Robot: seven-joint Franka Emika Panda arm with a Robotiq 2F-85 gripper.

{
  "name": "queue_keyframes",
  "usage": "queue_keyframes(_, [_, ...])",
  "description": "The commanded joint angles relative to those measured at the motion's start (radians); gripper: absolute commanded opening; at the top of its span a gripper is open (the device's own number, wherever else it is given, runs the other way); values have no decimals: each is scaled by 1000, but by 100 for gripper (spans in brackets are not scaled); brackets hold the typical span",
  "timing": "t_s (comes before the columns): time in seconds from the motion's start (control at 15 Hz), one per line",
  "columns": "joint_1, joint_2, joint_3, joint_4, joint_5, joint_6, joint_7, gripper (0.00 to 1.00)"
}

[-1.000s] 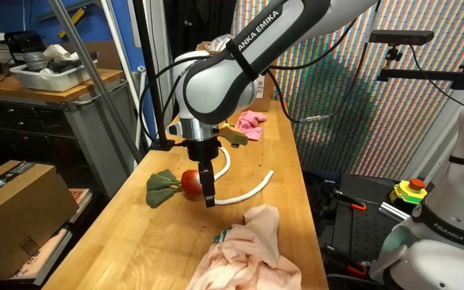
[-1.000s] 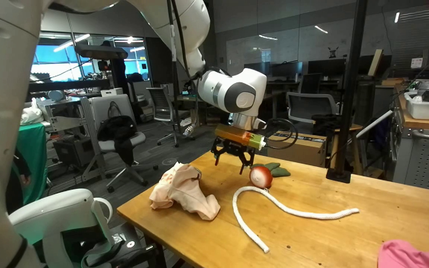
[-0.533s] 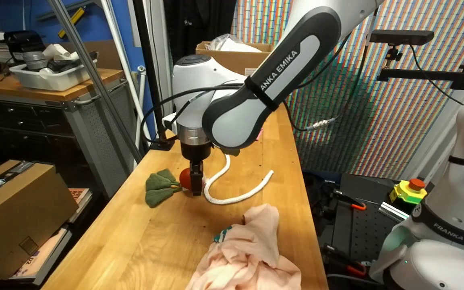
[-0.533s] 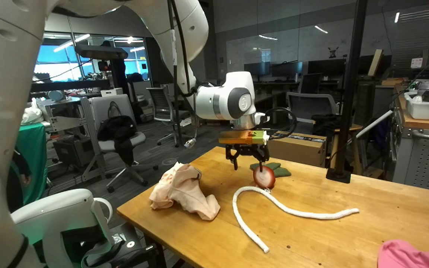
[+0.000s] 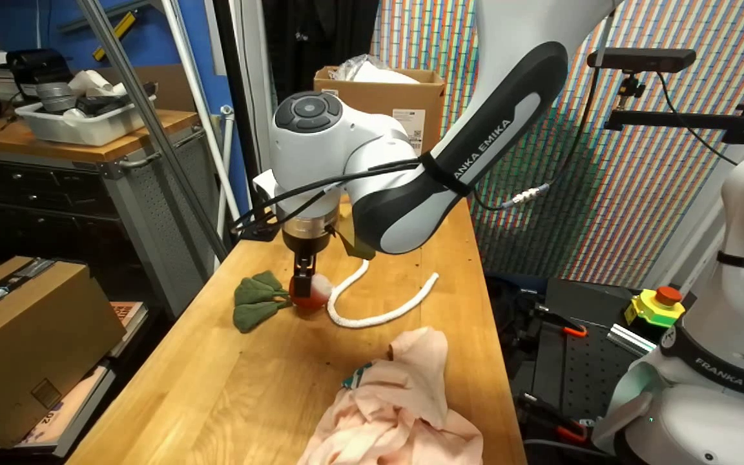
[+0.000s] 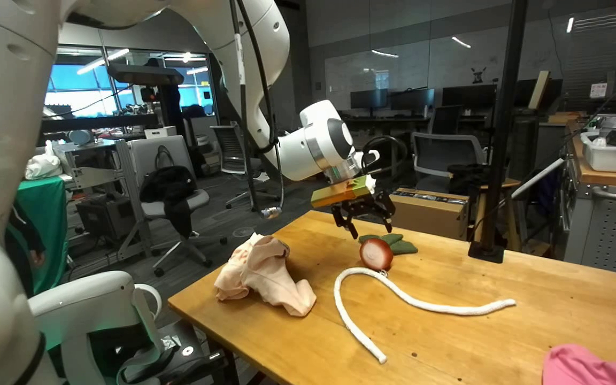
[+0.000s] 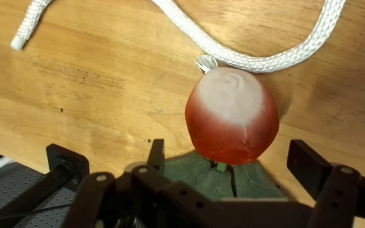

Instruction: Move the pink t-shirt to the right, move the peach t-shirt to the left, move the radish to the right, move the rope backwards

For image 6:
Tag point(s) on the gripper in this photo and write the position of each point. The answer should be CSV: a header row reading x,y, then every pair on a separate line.
x,y
364,203

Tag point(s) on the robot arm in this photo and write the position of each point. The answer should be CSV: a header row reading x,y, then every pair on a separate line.
x,y
3,160

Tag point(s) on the toy radish with green leaves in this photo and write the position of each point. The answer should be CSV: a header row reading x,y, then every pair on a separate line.
x,y
376,254

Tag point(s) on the peach t-shirt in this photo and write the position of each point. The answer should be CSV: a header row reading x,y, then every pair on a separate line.
x,y
265,275

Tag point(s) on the pink t-shirt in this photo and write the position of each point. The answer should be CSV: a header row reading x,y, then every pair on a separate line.
x,y
580,369

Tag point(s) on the cardboard box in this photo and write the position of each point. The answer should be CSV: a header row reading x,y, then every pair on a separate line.
x,y
428,214

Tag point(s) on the grey mesh office chair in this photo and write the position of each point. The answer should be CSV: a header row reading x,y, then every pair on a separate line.
x,y
444,152

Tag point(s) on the wooden stool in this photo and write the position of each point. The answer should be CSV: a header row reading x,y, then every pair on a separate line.
x,y
511,184

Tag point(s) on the dark office chair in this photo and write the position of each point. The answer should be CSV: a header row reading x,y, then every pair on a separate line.
x,y
233,147

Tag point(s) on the black pole stand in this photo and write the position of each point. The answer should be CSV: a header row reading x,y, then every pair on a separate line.
x,y
502,133

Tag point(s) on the black jacket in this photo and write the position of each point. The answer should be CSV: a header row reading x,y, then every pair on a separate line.
x,y
169,187

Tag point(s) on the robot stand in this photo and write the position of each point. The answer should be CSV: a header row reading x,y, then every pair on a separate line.
x,y
179,353

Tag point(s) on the metal workbench with wooden top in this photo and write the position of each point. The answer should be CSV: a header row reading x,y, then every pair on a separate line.
x,y
602,224

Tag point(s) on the white plastic bin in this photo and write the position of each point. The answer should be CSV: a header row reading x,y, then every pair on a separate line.
x,y
615,155

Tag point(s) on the window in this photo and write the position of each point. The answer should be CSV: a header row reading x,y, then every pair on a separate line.
x,y
78,88

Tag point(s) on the green cloth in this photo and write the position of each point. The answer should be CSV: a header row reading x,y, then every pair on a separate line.
x,y
46,224

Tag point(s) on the white plastic bag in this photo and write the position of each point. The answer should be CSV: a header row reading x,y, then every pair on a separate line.
x,y
42,166

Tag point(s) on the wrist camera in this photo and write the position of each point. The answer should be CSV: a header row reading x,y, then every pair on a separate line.
x,y
340,192

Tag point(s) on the aluminium frame table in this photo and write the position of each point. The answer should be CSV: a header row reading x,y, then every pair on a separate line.
x,y
94,166

